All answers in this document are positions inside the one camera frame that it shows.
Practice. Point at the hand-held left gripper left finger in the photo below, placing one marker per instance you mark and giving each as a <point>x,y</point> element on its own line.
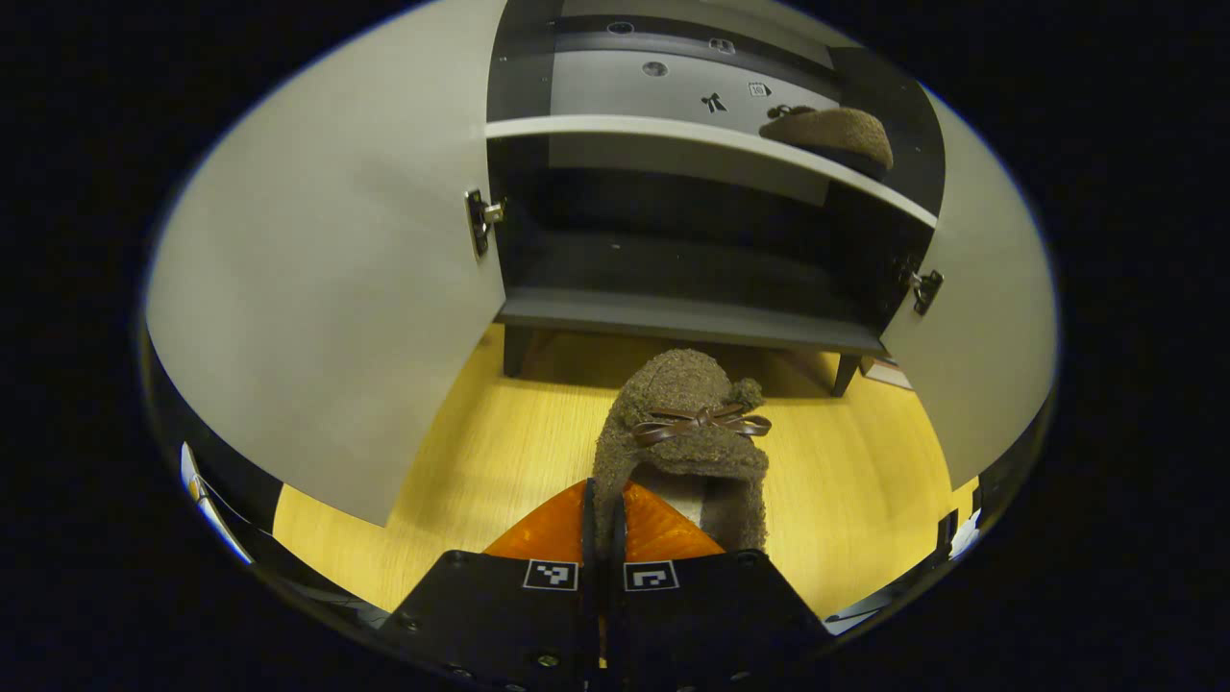
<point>500,615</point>

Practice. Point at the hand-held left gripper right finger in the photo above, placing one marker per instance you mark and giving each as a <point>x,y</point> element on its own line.
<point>711,615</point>

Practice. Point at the brown fuzzy shoe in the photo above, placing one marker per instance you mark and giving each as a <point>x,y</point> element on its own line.
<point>682,384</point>
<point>836,135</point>

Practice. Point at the white cabinet door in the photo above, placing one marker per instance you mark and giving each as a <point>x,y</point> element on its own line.
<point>336,240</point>
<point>990,317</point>

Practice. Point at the metal door hinge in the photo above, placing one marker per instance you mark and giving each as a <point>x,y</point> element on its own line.
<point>925,290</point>
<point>480,219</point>

